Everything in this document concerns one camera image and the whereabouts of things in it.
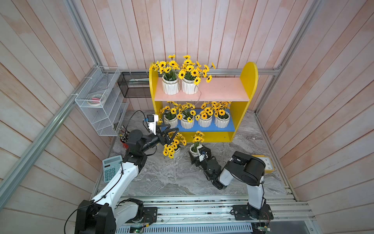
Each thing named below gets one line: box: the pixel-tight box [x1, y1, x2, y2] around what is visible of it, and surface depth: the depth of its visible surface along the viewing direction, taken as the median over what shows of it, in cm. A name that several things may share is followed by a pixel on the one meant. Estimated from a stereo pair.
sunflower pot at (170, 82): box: [149, 54, 181, 96], surface depth 70 cm
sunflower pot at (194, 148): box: [189, 130, 205, 159], surface depth 87 cm
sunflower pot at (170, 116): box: [159, 105, 178, 129], surface depth 89 cm
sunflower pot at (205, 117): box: [197, 101, 214, 128], surface depth 85 cm
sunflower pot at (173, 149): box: [162, 131, 187, 159], surface depth 87 cm
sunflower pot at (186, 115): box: [177, 102, 197, 130], surface depth 88 cm
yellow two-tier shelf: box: [149, 61, 259, 143], surface depth 86 cm
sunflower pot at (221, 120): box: [211, 101, 231, 129], surface depth 90 cm
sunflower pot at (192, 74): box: [178, 54, 213, 95], surface depth 67 cm
